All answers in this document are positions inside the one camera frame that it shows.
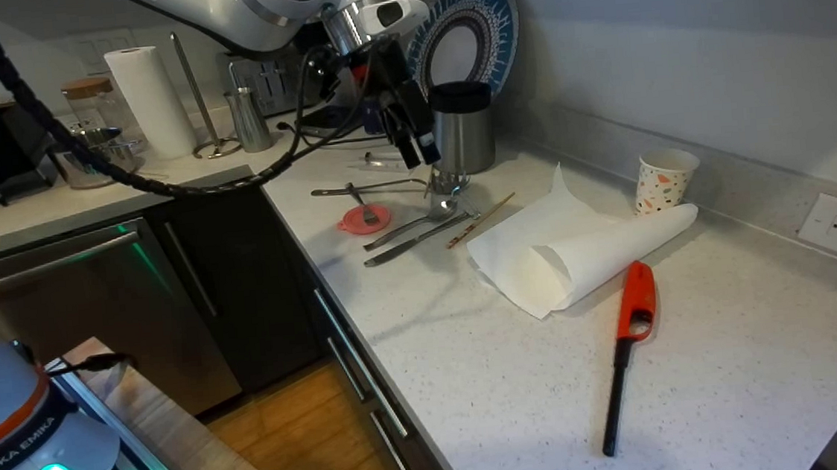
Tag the metal paper towel holder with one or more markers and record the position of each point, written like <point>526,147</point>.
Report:
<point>197,95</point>

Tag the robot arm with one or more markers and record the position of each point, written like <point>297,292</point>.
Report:
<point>0,417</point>

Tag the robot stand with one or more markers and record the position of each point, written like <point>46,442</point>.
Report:
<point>173,441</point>

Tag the steel dishwasher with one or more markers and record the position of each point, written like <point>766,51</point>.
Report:
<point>96,320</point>

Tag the wooden chopstick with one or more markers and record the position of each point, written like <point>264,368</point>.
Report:
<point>481,220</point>

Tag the white folded paper towel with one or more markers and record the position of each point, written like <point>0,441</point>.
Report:
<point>540,255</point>

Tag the blue patterned decorative plate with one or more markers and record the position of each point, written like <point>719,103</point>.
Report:
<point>495,20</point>

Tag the dark cabinet door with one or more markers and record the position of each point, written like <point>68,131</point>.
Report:
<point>251,285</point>

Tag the speckled paper cup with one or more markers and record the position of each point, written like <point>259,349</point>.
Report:
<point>661,182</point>

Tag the metal table knife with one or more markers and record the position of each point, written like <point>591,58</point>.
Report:
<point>411,241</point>

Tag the pink round lid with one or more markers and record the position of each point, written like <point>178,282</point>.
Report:
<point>358,225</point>

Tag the white paper towel roll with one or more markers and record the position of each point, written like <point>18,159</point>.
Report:
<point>154,106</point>

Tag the small metal fork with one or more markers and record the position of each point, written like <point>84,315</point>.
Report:
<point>366,211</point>

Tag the red and black stick lighter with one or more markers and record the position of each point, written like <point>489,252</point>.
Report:
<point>636,300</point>

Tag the small steel jug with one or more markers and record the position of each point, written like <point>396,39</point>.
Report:
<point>251,125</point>

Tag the white switch plate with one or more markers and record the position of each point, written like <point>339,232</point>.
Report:
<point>101,51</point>

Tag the steel toaster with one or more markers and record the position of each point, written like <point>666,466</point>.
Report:
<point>272,82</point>

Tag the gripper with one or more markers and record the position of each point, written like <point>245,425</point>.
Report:
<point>390,80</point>

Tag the metal spoon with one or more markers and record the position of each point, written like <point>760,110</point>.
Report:
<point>418,224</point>

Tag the steel bowl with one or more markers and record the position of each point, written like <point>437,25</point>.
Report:
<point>88,171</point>

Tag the steel canister with black lid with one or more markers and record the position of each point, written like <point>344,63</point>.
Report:
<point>464,134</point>

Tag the glass jar with wooden lid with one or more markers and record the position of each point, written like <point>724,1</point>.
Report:
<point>98,107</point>

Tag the metal tongs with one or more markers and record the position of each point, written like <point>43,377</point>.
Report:
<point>362,188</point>

